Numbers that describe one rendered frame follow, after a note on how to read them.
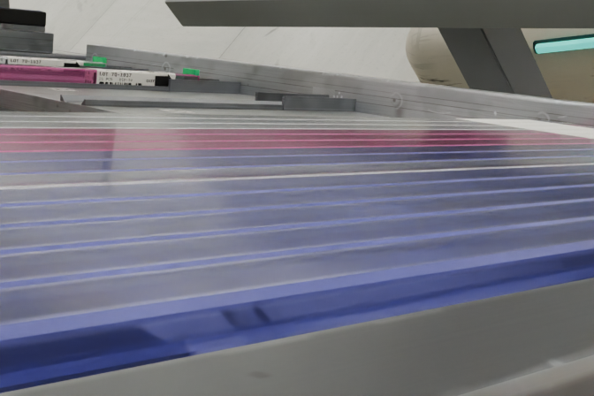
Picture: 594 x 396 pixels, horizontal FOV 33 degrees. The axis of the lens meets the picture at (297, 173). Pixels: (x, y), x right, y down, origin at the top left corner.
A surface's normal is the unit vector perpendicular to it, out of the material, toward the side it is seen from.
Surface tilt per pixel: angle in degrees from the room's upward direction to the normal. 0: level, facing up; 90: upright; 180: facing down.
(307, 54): 0
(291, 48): 0
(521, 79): 90
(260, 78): 43
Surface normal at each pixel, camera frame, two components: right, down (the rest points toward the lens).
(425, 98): -0.73, 0.03
